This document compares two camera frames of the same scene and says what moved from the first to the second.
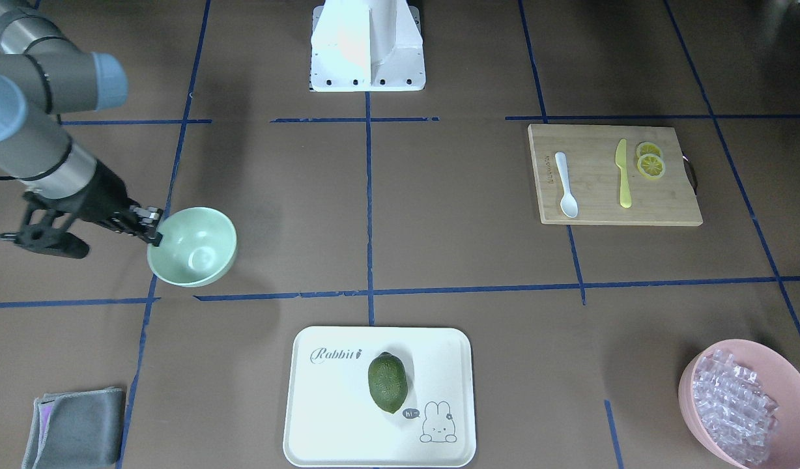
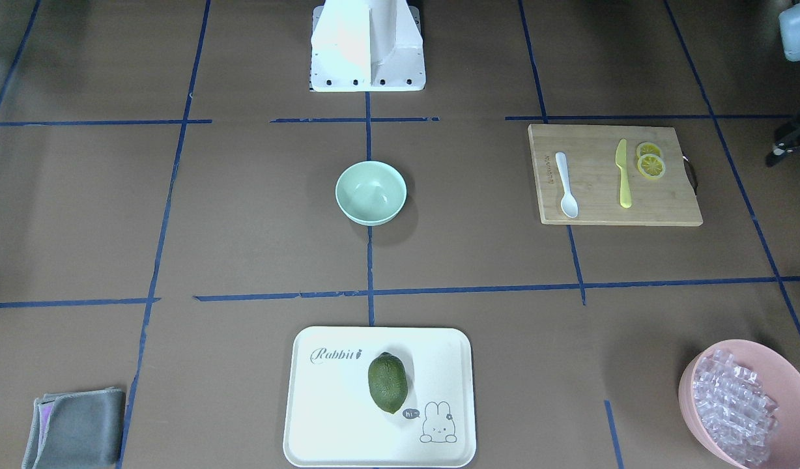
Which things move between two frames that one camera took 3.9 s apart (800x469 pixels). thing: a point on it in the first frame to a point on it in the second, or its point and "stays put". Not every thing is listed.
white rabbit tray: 331,421 stays put
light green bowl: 198,245 to 370,193
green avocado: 388,381 stays put
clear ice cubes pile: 734,406 stays put
